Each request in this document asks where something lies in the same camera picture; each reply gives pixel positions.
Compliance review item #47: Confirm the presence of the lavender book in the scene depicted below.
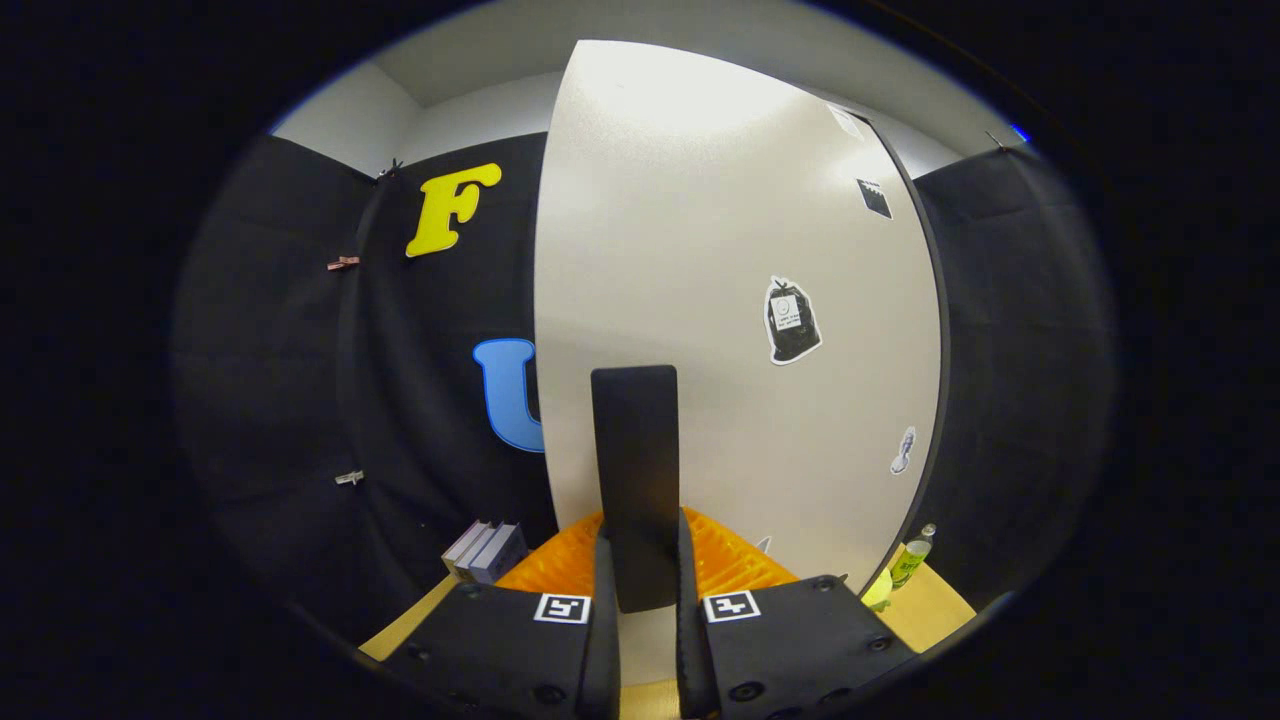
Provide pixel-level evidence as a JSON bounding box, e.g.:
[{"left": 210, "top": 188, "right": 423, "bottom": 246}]
[{"left": 470, "top": 523, "right": 529, "bottom": 586}]

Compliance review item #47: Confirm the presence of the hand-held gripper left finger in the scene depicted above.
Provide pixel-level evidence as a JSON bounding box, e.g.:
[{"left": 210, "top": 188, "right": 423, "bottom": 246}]
[{"left": 383, "top": 510, "right": 623, "bottom": 720}]

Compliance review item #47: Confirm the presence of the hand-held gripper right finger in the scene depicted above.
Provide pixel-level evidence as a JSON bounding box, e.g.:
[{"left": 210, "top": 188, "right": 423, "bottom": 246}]
[{"left": 675, "top": 505, "right": 916, "bottom": 720}]

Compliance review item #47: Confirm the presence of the black backdrop cloth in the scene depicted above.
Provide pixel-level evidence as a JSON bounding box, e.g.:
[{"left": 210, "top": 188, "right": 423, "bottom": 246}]
[{"left": 170, "top": 133, "right": 1116, "bottom": 641}]

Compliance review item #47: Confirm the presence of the colourful spine book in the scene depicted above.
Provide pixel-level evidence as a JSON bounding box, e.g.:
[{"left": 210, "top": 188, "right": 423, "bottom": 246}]
[{"left": 442, "top": 520, "right": 491, "bottom": 576}]

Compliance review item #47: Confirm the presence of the yellow green bottle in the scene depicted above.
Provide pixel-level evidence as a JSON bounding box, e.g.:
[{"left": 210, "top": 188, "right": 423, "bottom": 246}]
[{"left": 888, "top": 523, "right": 939, "bottom": 591}]

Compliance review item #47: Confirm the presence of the beige shoe cabinet door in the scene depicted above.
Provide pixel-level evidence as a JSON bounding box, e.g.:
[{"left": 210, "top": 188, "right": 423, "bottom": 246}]
[{"left": 533, "top": 40, "right": 949, "bottom": 691}]

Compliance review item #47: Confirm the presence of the black door handle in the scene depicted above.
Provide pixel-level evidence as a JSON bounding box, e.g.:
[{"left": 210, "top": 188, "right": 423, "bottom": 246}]
[{"left": 590, "top": 365, "right": 681, "bottom": 614}]

